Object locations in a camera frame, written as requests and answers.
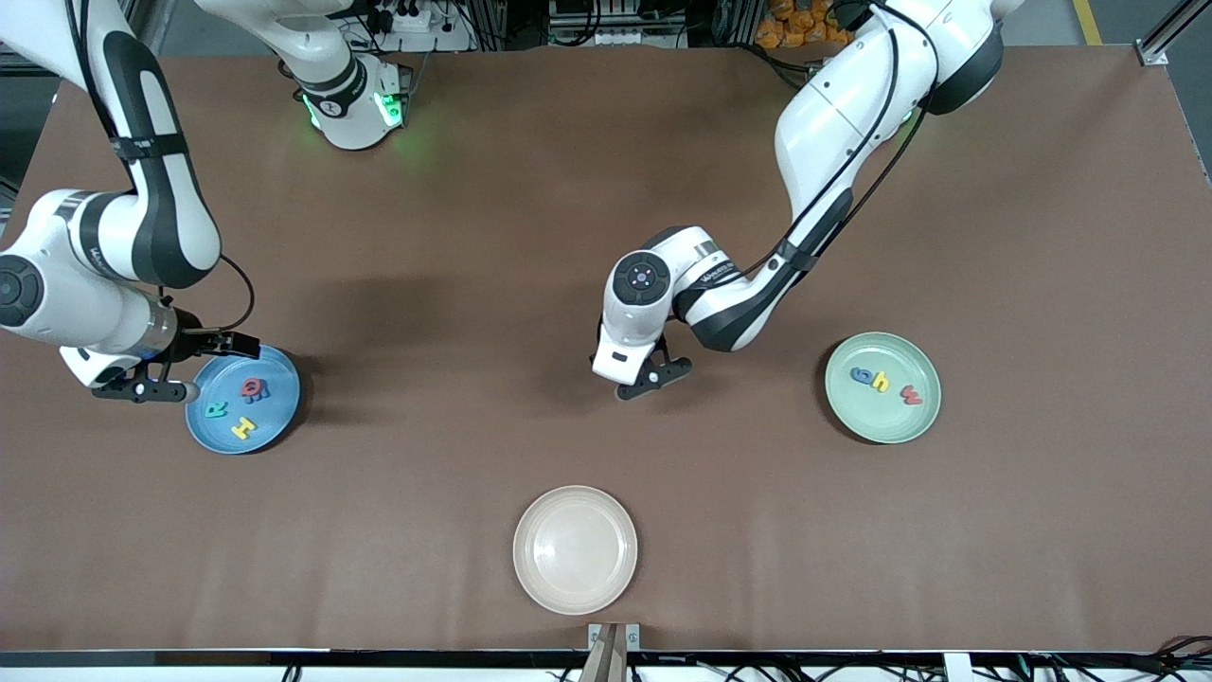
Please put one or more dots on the yellow foam letter H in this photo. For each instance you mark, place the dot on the yellow foam letter H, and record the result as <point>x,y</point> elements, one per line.
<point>244,427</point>
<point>881,383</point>

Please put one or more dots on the pink foam letter w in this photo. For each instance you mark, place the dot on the pink foam letter w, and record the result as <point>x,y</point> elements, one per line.
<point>911,395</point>

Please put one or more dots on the beige plate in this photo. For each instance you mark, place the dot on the beige plate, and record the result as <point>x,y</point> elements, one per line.
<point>575,549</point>

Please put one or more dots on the white power strip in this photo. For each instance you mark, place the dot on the white power strip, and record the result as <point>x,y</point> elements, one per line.
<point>417,28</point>
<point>625,38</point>

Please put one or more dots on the teal foam letter R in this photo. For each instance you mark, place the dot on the teal foam letter R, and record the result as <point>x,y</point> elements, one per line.
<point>216,410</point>

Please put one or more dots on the aluminium frame post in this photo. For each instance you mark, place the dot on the aluminium frame post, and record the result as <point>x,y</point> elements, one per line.
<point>1169,33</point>

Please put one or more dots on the dark blue foam letter M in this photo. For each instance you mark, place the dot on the dark blue foam letter M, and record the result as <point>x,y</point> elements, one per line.
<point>265,391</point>

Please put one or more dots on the green plate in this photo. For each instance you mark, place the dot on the green plate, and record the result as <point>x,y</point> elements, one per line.
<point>882,421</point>

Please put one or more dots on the blue plate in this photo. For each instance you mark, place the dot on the blue plate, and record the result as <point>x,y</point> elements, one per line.
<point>275,421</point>

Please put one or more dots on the red foam letter Q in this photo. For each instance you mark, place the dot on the red foam letter Q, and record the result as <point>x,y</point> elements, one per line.
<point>250,386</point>

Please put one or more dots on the blue foam letter g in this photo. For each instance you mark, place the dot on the blue foam letter g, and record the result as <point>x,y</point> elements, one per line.
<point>860,377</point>

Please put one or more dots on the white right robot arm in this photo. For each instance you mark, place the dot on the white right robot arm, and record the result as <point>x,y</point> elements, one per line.
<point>57,284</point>

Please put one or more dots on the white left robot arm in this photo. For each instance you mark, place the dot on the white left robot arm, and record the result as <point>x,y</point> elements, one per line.
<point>833,123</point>

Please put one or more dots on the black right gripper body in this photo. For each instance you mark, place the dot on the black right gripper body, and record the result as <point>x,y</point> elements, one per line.
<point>201,343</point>

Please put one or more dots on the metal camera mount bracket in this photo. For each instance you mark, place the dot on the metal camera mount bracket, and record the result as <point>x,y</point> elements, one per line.
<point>614,654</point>

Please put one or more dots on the orange bags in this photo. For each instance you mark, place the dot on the orange bags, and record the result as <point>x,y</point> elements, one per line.
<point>805,24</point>

